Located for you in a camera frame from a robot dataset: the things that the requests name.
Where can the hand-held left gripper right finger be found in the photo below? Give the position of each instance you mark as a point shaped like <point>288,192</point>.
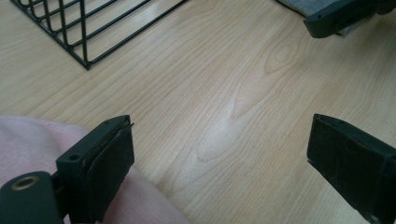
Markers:
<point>351,161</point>

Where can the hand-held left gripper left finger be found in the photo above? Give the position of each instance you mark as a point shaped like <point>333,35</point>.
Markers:
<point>93,168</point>

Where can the grey hat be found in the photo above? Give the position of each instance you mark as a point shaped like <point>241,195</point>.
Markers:
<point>305,6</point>

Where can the pink hat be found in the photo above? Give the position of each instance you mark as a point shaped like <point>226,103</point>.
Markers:
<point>28,146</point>

